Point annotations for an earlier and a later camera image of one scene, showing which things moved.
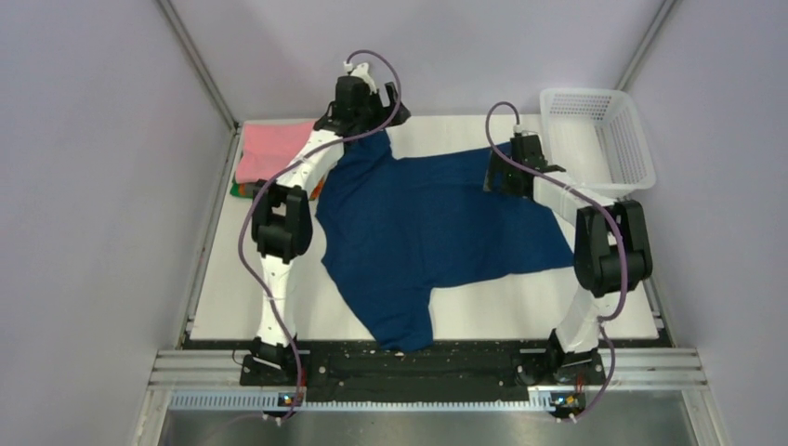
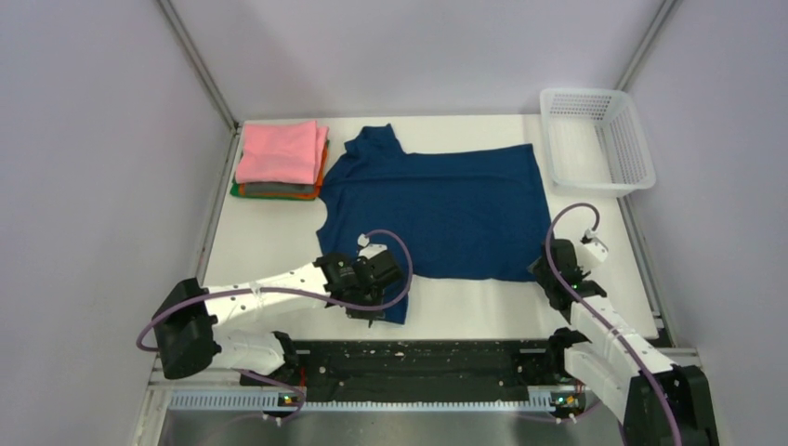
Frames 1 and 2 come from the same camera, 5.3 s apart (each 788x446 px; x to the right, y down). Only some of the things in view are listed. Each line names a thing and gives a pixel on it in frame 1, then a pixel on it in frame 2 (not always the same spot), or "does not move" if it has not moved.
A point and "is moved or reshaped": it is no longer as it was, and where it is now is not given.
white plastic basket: (597, 138) does not move
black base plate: (426, 371) does not move
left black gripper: (382, 111) to (363, 314)
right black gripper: (495, 166) to (537, 269)
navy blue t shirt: (393, 230) is moved or reshaped
